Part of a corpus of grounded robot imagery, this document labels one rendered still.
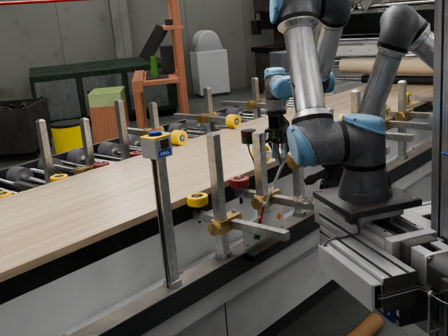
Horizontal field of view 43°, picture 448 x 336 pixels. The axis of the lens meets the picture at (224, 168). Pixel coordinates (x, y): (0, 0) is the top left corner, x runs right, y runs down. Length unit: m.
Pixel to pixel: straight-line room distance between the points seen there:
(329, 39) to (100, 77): 7.36
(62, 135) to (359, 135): 4.77
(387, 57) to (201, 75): 9.09
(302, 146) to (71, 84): 7.60
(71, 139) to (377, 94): 4.58
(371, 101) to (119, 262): 1.01
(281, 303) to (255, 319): 0.20
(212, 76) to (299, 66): 9.29
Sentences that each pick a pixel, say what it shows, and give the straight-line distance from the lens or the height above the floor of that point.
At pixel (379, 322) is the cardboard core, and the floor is 0.06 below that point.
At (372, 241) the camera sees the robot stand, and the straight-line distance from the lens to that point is 1.56.
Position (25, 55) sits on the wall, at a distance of 11.21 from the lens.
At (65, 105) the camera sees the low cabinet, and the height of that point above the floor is 0.39.
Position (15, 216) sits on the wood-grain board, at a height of 0.90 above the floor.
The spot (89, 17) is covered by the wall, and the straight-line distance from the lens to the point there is 11.24.
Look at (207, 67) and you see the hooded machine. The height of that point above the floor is 0.56.
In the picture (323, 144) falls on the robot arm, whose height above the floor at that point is 1.21.
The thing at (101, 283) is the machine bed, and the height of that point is 0.72.
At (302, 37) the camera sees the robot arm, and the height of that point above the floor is 1.49.
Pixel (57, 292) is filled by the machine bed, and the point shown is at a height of 0.76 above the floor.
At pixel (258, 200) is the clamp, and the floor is 0.86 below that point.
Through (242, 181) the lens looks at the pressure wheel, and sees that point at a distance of 2.32.
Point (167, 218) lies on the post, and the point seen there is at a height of 0.95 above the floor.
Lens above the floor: 1.58
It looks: 15 degrees down
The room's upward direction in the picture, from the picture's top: 5 degrees counter-clockwise
